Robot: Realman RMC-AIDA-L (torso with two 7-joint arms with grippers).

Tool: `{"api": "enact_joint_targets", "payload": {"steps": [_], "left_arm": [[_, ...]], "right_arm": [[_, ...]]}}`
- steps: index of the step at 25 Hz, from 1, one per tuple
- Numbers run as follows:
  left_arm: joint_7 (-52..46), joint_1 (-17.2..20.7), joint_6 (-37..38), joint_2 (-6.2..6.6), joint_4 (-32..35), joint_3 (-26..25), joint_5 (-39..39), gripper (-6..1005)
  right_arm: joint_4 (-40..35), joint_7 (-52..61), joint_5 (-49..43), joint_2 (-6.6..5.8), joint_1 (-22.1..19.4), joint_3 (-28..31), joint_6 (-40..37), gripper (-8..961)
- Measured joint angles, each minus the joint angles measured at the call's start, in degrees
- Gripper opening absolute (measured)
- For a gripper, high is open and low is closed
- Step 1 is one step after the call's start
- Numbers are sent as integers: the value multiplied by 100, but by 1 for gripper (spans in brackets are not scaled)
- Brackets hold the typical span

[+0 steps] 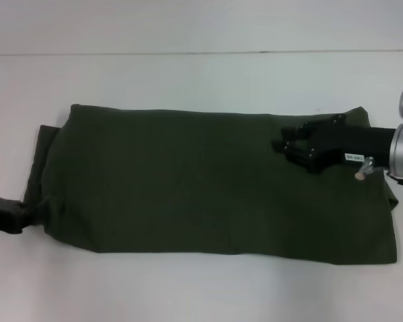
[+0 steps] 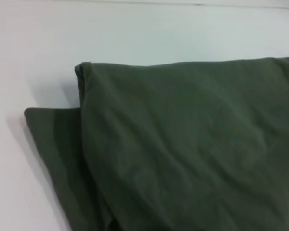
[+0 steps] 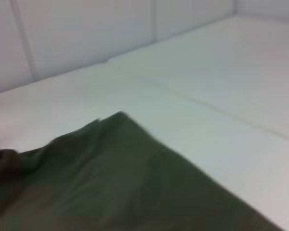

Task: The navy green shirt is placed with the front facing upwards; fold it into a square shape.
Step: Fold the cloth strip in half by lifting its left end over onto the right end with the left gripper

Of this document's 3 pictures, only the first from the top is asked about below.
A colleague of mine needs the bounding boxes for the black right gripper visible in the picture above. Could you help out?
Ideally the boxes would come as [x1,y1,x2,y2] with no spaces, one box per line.
[271,113,401,176]

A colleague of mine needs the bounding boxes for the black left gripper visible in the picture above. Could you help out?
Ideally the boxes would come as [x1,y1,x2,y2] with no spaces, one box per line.
[0,193,34,235]

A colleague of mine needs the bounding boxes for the dark green FREE! shirt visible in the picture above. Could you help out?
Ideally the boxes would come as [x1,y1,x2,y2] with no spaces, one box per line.
[21,103,400,266]

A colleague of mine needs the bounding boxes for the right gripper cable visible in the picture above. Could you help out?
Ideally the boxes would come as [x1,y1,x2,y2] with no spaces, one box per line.
[384,171,403,189]

